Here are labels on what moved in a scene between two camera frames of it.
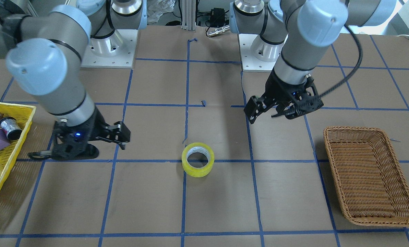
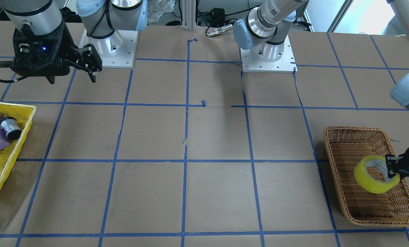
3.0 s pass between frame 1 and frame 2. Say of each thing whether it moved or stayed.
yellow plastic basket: stayed
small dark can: stayed
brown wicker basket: stayed
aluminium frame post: stayed
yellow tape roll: moved
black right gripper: moved
